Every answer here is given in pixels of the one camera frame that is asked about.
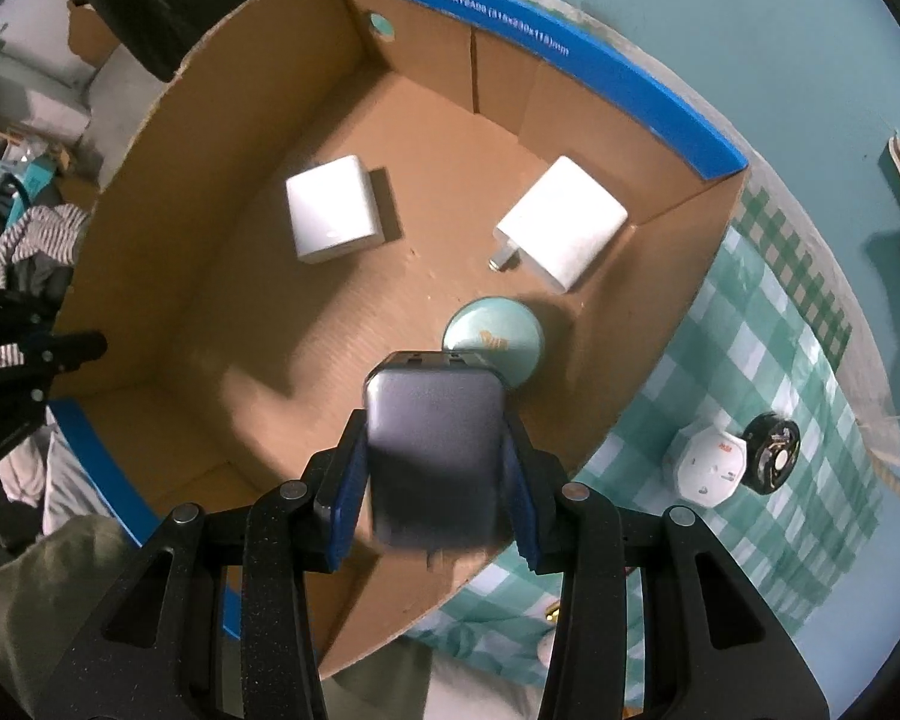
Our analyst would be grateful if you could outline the green beige checked cloth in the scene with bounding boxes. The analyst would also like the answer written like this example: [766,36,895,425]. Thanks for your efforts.
[735,180,856,376]

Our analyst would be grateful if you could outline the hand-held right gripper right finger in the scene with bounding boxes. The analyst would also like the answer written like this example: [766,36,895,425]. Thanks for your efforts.
[499,409,833,720]

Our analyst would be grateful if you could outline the person's green trousers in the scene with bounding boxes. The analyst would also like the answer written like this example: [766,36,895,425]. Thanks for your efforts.
[0,514,436,720]

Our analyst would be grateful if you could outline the white cube charger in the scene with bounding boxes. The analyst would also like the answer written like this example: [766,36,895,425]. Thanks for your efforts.
[489,156,629,295]
[285,155,386,265]

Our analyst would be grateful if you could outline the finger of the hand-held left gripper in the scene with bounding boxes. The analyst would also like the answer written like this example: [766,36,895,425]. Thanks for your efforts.
[22,330,109,383]

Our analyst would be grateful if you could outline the green white checked plastic tablecloth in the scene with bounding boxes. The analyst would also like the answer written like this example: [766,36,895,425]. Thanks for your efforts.
[401,225,886,691]

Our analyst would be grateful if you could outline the blue-rimmed cardboard box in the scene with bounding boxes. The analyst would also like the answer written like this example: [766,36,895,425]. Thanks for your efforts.
[51,0,751,680]

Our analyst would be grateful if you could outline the striped cloth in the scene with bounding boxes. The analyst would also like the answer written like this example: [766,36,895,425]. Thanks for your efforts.
[0,202,91,290]

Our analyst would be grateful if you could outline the black round tape measure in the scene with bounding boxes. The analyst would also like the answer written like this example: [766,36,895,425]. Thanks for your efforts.
[742,412,802,496]

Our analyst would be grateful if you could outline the white hexagonal adapter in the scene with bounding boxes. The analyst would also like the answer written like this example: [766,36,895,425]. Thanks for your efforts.
[661,420,751,512]

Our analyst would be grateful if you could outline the teal box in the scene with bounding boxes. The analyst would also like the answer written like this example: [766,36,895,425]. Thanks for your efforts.
[13,156,55,197]

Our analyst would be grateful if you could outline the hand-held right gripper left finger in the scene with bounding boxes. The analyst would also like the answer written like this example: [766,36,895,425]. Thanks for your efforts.
[36,409,372,720]

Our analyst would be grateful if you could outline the round teal tin lid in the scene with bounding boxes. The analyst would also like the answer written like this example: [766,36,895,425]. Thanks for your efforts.
[441,295,547,391]

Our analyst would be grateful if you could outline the dark grey charger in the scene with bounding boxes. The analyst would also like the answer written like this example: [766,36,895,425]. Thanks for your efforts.
[363,351,509,571]

